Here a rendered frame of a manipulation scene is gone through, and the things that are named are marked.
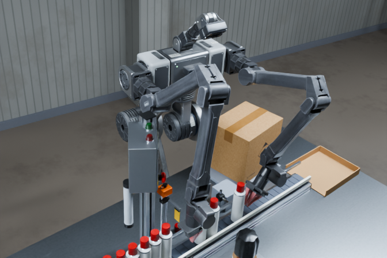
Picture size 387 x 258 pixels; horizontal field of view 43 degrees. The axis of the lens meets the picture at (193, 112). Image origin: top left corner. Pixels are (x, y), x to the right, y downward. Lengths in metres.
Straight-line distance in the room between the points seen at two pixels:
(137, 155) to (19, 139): 2.83
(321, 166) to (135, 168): 1.33
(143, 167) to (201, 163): 0.20
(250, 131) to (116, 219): 0.75
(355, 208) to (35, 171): 2.44
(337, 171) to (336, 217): 0.37
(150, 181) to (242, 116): 0.93
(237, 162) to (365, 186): 0.69
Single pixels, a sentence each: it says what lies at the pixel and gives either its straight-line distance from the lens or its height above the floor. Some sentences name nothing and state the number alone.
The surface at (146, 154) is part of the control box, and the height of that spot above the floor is 1.45.
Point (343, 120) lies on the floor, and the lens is 4.89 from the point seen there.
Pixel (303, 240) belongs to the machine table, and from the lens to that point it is 2.31.
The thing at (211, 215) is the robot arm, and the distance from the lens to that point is 1.77.
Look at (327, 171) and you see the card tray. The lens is 2.72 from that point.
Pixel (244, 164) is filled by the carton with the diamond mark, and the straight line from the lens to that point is 2.41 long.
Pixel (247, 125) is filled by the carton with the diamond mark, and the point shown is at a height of 1.12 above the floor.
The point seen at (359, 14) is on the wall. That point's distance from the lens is 6.86.
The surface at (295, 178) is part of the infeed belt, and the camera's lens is 2.55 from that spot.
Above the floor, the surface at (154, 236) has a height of 1.08.
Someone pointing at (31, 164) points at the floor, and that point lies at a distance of 4.08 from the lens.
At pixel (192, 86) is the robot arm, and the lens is 1.71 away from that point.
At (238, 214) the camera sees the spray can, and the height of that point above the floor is 0.93.
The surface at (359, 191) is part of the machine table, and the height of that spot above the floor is 0.83.
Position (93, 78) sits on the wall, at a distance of 4.64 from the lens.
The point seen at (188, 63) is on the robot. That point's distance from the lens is 2.15.
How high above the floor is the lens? 2.42
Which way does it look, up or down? 31 degrees down
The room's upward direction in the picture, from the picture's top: 3 degrees clockwise
